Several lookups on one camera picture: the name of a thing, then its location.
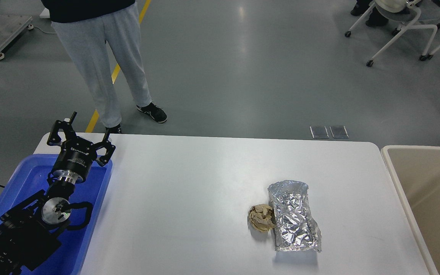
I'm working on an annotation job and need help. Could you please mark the beige plastic bin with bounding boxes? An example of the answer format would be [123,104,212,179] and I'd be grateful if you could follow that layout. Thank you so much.
[381,146,440,275]

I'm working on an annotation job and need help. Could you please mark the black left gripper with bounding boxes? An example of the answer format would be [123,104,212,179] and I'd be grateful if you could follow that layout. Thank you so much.
[47,112,116,183]

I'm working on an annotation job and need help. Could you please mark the crumpled brown paper ball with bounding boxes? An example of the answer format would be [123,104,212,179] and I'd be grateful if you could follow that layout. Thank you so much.
[247,204,275,233]

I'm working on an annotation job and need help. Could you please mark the silver foil bag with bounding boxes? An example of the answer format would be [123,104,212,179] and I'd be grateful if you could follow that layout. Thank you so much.
[267,180,322,252]

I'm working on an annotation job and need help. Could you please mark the seated person dark shoes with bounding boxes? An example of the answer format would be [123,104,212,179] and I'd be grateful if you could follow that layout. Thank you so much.
[350,0,390,27]

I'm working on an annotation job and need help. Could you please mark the left metal floor plate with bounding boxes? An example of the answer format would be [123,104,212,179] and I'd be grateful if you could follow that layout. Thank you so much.
[310,126,329,139]

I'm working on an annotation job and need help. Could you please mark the right metal floor plate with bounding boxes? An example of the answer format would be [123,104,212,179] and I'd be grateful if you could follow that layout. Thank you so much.
[330,125,349,139]

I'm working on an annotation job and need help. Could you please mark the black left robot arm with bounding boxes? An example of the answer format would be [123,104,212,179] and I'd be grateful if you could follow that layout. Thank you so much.
[0,112,121,275]

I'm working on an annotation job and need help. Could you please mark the person in grey trousers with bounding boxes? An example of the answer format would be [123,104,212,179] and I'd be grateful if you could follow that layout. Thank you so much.
[42,0,167,134]

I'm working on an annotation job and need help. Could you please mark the metal floor plate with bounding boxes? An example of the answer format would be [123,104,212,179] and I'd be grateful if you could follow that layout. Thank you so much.
[310,126,329,139]
[330,125,349,139]

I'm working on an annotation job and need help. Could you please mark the blue plastic bin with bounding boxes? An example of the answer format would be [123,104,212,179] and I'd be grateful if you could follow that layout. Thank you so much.
[0,154,113,275]

